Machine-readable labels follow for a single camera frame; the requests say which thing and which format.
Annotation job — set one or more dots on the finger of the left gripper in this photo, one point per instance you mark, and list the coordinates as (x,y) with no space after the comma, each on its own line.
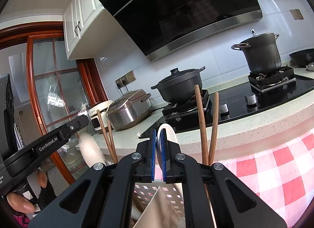
(73,127)

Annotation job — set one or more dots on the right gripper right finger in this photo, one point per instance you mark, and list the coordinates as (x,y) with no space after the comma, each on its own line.
(215,197)

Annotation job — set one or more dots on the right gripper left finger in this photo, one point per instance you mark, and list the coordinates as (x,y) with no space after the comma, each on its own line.
(102,197)

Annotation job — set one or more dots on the white ceramic spoon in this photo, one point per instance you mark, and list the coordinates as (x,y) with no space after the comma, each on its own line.
(90,151)
(165,134)

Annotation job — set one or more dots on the left hand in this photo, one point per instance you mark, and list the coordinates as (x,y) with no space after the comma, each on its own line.
(21,204)

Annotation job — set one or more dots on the white small oven appliance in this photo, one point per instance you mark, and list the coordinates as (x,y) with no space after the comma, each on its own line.
(102,107)

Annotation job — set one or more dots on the white perforated utensil basket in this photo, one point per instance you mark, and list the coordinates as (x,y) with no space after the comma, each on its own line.
(170,193)

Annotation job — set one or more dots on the red wooden glass door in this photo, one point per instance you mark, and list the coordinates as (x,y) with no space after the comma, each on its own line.
(49,90)

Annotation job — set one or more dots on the pink checkered tablecloth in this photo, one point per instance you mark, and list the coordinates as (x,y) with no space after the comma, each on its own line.
(282,176)

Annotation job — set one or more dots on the silver rice cooker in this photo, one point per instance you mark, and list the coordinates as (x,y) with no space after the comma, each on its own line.
(129,109)

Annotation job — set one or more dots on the white upper cabinet left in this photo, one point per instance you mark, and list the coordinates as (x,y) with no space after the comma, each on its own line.
(87,27)

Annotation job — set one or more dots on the white stone countertop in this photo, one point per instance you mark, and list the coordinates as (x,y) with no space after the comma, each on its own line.
(258,132)

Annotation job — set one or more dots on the black gas stove top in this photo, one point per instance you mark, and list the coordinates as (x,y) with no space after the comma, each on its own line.
(238,101)

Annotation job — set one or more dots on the black casserole pot with lid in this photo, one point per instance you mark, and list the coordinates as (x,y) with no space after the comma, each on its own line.
(179,86)

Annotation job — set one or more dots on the black range hood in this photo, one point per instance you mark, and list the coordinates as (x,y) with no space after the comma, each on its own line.
(161,27)

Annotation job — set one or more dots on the tall black stock pot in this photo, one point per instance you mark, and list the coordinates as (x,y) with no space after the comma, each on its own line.
(261,52)

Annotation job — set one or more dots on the black wok pan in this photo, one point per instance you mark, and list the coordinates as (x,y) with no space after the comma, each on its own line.
(303,57)

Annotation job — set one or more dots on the gold wall socket panel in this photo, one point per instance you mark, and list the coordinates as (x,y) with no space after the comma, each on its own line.
(125,79)

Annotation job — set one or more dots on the gold wall switch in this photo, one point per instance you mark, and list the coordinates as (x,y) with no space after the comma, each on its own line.
(297,15)

